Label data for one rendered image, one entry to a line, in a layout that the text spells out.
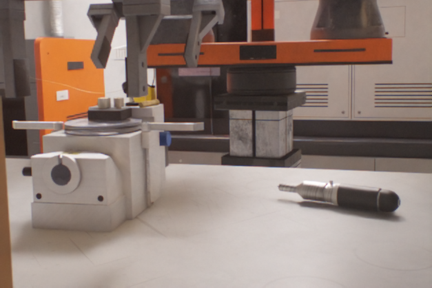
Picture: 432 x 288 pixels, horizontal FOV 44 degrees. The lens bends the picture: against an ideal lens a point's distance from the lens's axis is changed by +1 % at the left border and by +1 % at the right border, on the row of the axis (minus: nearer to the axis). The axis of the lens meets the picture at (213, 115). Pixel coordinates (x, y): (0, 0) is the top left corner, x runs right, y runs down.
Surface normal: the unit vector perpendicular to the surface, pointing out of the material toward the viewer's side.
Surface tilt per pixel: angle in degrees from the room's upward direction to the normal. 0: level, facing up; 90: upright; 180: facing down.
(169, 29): 73
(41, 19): 90
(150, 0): 90
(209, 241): 0
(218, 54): 90
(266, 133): 90
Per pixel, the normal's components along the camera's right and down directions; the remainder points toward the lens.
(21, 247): -0.02, -0.99
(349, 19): -0.17, -0.18
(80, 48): 0.96, 0.01
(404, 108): -0.26, 0.12
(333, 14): -0.55, -0.20
